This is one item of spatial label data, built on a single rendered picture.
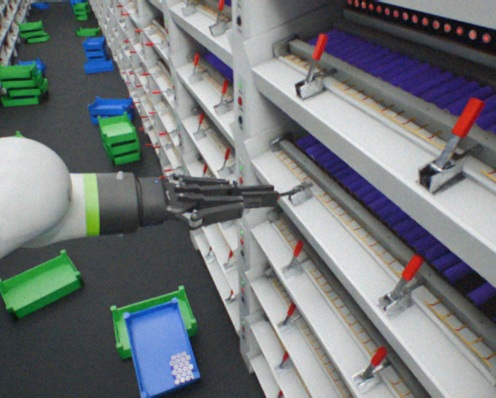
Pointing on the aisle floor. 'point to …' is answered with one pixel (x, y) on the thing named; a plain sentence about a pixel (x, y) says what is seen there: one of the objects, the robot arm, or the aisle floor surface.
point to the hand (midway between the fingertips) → (256, 196)
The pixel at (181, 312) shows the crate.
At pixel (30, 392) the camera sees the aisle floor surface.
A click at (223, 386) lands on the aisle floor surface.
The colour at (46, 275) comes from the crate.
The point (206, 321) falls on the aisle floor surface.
